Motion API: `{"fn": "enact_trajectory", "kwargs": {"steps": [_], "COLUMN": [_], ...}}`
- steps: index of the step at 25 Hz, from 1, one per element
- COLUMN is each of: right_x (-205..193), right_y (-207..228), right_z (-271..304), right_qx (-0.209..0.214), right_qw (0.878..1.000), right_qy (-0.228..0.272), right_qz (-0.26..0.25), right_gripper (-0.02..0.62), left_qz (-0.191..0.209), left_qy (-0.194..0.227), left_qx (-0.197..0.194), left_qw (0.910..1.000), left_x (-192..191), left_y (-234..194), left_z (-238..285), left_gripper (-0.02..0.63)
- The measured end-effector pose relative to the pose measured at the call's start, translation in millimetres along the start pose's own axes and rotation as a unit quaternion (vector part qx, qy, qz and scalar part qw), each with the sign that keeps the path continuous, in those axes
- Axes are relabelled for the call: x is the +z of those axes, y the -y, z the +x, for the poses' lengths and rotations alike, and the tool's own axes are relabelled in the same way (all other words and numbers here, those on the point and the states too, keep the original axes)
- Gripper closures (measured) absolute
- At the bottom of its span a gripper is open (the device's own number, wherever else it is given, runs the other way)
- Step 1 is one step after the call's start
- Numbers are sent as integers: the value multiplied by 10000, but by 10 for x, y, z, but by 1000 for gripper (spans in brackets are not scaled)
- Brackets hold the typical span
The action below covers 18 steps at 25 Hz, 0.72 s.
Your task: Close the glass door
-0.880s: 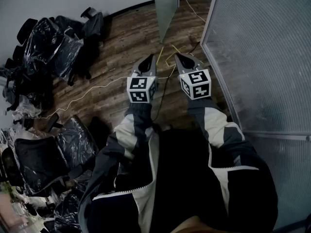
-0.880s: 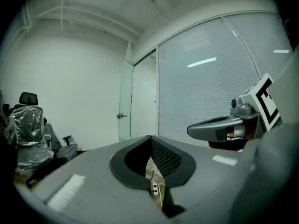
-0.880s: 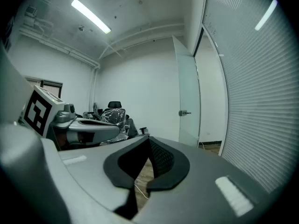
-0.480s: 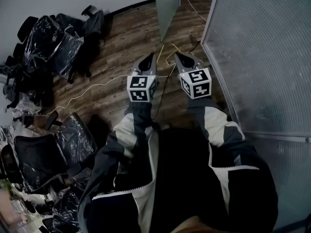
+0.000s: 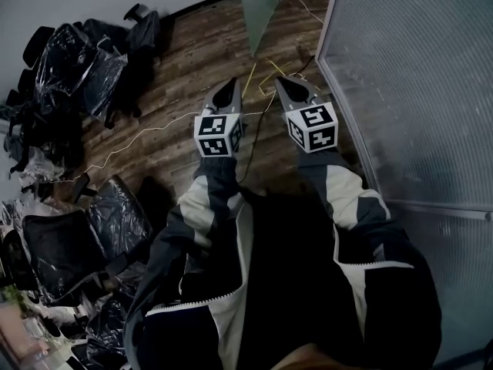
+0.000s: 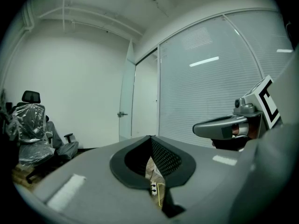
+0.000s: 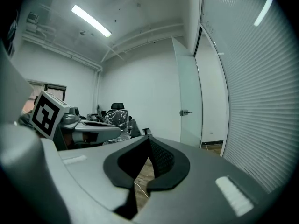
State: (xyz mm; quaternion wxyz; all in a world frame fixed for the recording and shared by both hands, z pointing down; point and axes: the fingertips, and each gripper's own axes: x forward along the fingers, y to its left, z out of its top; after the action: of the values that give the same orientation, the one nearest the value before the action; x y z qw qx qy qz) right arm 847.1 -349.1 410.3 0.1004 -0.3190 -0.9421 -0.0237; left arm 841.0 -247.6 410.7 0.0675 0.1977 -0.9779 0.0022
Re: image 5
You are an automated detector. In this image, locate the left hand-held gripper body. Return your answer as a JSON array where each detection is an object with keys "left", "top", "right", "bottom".
[{"left": 193, "top": 103, "right": 246, "bottom": 158}]

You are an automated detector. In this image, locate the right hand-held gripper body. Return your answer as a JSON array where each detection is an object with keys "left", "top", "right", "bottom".
[{"left": 282, "top": 92, "right": 340, "bottom": 155}]

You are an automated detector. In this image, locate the frameless glass door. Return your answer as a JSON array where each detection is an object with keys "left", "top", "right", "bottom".
[{"left": 236, "top": 0, "right": 283, "bottom": 57}]

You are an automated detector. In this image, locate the person's left forearm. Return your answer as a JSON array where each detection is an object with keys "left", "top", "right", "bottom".
[{"left": 167, "top": 153, "right": 250, "bottom": 254}]

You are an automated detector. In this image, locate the person's right forearm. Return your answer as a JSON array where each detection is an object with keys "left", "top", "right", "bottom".
[{"left": 295, "top": 147, "right": 394, "bottom": 234}]

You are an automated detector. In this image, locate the unwrapped black office chair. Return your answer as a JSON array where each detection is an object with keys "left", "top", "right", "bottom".
[{"left": 122, "top": 2, "right": 162, "bottom": 61}]

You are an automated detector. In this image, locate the ribbed glass partition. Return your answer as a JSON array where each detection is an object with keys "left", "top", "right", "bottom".
[{"left": 314, "top": 0, "right": 493, "bottom": 370}]

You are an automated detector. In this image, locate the plastic-wrapped black office chair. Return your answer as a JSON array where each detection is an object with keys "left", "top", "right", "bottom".
[
  {"left": 22, "top": 20, "right": 130, "bottom": 125},
  {"left": 67, "top": 293, "right": 134, "bottom": 370},
  {"left": 21, "top": 208, "right": 111, "bottom": 308},
  {"left": 72, "top": 173, "right": 154, "bottom": 283},
  {"left": 0, "top": 98, "right": 88, "bottom": 194}
]

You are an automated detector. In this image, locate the person's black white jacket torso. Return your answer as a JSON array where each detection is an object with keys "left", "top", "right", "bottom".
[{"left": 122, "top": 189, "right": 443, "bottom": 370}]

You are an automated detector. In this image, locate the green plant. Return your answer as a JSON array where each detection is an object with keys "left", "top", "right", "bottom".
[{"left": 0, "top": 283, "right": 25, "bottom": 314}]

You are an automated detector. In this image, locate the yellow cable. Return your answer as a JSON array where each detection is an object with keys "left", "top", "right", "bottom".
[{"left": 240, "top": 59, "right": 293, "bottom": 98}]

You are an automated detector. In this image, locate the black cable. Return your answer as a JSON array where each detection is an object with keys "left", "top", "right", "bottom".
[{"left": 235, "top": 54, "right": 317, "bottom": 187}]

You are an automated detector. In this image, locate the long white cable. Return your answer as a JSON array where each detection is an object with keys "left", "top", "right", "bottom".
[{"left": 49, "top": 89, "right": 279, "bottom": 185}]

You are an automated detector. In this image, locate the thin white cable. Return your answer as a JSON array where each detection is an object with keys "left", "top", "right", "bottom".
[{"left": 283, "top": 0, "right": 325, "bottom": 25}]

